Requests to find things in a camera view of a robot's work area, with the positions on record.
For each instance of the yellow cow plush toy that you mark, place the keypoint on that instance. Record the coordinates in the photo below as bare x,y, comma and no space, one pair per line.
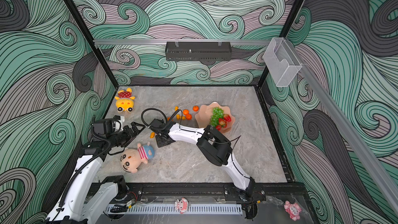
124,101

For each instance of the boy doll plush toy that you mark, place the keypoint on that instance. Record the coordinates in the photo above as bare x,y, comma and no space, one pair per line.
131,159

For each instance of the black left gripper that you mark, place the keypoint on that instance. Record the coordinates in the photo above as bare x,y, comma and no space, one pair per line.
131,136

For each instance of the pink white chopper figurine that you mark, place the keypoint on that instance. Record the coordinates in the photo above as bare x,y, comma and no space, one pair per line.
181,205

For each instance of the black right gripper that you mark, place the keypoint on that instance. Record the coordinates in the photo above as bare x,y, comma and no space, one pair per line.
159,143

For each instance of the pink melody figurine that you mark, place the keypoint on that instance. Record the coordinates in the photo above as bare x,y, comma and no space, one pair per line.
293,209

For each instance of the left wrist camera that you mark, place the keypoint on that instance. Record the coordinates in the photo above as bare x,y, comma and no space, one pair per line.
109,126

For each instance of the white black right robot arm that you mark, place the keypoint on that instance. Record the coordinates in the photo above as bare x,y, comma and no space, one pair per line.
215,147

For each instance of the clear acrylic wall box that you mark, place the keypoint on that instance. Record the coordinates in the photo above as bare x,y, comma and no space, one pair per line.
282,61

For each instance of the pink scalloped fruit bowl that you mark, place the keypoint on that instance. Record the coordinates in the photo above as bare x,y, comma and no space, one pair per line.
205,111

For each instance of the green grape bunch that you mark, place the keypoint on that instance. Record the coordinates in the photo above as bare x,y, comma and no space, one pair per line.
217,113

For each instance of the black wall tray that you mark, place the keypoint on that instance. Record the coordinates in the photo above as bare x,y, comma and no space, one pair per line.
198,51

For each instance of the white slotted cable duct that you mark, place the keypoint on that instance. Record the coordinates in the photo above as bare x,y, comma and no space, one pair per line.
193,209

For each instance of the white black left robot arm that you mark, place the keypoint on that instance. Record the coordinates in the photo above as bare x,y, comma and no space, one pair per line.
72,207

